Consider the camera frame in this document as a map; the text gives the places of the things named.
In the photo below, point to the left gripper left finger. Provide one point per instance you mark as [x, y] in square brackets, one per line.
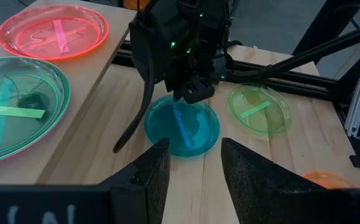
[74, 205]

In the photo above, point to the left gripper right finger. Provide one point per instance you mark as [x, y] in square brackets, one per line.
[291, 205]

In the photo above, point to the small orange object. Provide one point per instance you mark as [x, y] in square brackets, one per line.
[136, 3]

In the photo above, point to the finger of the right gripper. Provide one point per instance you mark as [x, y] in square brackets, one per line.
[198, 91]
[171, 85]

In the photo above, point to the green translucent plastic plate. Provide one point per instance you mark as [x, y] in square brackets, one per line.
[11, 111]
[260, 109]

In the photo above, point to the pink translucent plastic plate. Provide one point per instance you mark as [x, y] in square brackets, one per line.
[27, 90]
[60, 34]

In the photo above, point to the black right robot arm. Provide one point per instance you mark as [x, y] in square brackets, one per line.
[198, 6]

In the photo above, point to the orange translucent plastic plate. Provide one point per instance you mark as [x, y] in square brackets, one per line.
[27, 43]
[329, 180]

